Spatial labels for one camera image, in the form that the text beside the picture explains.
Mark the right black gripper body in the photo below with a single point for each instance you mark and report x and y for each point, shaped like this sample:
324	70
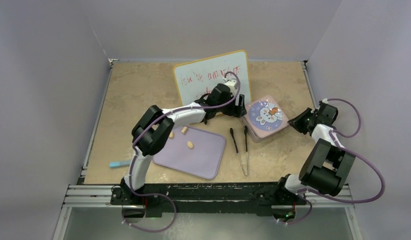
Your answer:
301	122

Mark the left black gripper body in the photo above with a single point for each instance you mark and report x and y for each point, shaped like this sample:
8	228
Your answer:
230	109

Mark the silver metal box lid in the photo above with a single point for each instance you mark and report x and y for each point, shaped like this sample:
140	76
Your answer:
265	108

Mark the lilac plastic tray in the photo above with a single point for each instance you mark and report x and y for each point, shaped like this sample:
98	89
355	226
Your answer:
202	161

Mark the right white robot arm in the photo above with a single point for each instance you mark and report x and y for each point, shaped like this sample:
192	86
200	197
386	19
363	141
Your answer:
327	167

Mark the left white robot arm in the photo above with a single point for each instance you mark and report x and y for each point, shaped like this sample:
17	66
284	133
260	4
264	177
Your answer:
152	131

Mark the beige square chocolate top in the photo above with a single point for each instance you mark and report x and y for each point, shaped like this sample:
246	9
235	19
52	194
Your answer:
184	130

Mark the white oval chocolate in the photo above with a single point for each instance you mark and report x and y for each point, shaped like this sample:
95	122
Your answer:
190	145

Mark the yellow framed whiteboard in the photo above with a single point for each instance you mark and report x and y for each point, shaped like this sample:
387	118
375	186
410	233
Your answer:
193	79

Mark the light blue marker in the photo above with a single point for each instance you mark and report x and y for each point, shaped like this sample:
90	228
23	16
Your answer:
118	164

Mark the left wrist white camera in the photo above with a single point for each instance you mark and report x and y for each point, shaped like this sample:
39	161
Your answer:
233	85

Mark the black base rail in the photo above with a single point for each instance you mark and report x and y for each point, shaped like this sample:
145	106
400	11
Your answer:
257	198

